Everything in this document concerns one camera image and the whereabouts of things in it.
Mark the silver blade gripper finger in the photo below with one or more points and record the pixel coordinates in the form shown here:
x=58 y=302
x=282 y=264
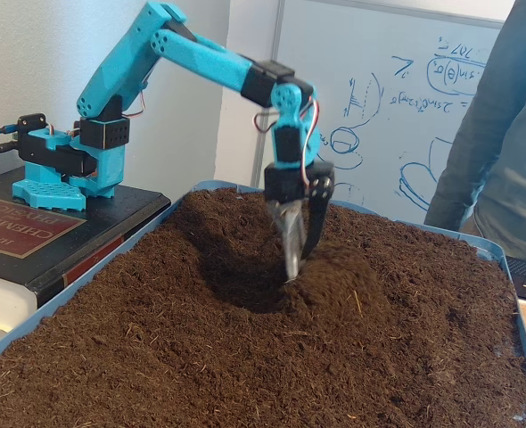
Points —
x=292 y=236

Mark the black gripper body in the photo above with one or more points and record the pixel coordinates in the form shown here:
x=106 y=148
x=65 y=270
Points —
x=283 y=185

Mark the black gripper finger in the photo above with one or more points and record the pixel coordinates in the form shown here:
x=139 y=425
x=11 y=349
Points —
x=317 y=214

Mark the brown soil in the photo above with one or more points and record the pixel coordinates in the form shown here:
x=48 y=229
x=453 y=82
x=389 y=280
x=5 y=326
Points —
x=156 y=334

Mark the person right forearm green sleeve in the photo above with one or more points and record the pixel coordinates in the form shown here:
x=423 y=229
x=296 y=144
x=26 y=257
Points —
x=459 y=187

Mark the teal five-joint robot arm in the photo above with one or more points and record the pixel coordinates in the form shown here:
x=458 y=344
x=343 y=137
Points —
x=111 y=76

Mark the whiteboard with blue drawings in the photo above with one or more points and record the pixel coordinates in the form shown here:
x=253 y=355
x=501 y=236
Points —
x=370 y=44

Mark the black chemistry physics handbook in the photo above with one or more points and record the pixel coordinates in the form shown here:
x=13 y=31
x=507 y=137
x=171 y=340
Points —
x=107 y=214

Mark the blue plastic tray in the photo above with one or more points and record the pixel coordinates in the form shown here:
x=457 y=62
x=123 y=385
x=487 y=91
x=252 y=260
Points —
x=67 y=295

